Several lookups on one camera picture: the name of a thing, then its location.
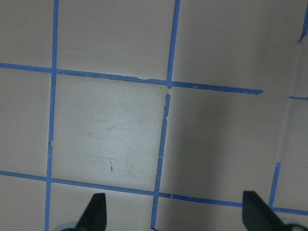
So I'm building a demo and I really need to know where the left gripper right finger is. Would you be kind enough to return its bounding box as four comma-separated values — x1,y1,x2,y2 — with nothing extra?
242,191,289,231

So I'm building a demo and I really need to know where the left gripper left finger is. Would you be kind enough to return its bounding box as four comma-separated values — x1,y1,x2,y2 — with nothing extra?
74,193,107,231

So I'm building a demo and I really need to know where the brown paper table cover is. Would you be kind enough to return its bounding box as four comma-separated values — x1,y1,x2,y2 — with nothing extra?
0,0,308,231

